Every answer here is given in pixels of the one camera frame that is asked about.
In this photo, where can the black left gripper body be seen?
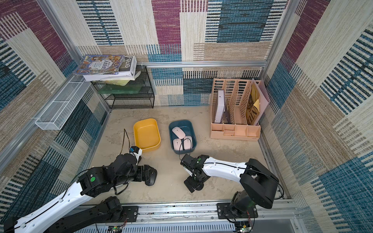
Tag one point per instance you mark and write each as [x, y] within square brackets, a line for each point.
[140, 176]

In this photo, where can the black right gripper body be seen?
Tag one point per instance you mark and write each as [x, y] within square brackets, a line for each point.
[195, 176]

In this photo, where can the black mouse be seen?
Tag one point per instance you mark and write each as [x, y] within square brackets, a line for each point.
[151, 176]

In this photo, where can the yellow plastic bin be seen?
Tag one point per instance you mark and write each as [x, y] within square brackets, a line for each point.
[147, 135]

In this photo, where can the pink mouse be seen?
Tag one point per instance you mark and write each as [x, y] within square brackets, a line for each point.
[179, 132]
[177, 145]
[187, 143]

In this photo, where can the teal plastic bin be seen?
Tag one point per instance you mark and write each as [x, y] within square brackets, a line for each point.
[187, 127]

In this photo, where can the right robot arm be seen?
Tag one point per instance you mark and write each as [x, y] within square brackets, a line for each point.
[259, 184]

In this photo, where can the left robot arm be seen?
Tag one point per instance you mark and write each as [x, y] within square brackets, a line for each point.
[92, 183]

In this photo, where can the white binder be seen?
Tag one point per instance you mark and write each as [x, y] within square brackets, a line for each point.
[219, 106]

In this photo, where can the green folder on shelf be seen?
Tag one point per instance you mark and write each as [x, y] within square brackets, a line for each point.
[117, 89]

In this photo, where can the pink desk organizer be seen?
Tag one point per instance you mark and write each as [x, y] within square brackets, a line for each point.
[234, 124]

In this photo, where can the white book under stack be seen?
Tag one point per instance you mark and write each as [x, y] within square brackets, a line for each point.
[112, 77]

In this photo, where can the lilac folder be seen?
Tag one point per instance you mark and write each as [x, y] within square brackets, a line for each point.
[263, 98]

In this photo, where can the black folio book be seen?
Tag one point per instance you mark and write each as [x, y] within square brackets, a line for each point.
[128, 67]

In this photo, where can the colourful picture book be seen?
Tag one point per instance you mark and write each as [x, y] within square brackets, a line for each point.
[100, 65]

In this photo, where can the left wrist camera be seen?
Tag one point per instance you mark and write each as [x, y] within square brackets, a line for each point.
[136, 152]

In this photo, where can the black wire shelf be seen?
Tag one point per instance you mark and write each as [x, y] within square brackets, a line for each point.
[136, 94]

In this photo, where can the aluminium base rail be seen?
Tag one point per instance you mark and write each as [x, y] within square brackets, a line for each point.
[183, 217]

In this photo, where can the white wire basket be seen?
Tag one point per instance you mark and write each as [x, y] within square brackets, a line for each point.
[60, 109]

